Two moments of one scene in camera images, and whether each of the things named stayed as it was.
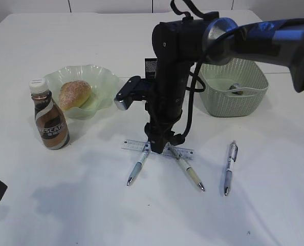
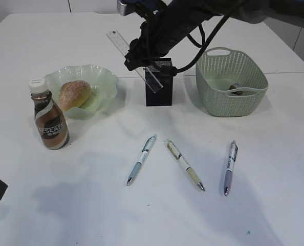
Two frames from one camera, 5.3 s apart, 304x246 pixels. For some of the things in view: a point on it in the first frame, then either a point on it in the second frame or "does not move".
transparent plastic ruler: x=170 y=149 to x=123 y=46
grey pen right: x=232 y=155 does not move
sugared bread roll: x=74 y=94 does not move
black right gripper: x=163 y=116 to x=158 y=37
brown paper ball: x=235 y=86 does not move
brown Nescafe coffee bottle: x=50 y=119 does not move
